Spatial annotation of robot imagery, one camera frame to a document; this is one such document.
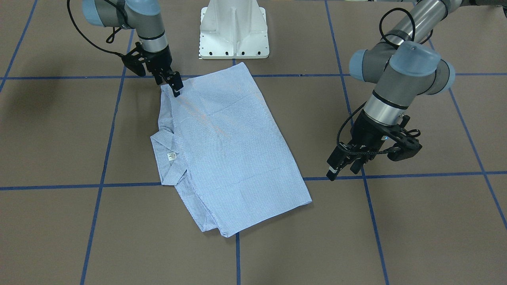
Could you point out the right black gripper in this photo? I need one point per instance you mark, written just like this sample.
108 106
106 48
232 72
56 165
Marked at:
159 60

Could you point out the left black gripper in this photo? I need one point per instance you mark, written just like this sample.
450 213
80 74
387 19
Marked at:
366 133

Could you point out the blue striped button shirt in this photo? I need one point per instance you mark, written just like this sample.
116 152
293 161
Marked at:
219 145

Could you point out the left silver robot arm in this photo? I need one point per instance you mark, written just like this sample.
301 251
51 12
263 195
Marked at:
401 67

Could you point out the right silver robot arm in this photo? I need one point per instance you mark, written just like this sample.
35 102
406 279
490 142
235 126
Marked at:
143 16

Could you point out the brown paper table cover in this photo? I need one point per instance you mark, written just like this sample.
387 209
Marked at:
81 200

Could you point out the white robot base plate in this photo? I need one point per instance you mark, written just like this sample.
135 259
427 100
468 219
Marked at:
233 29

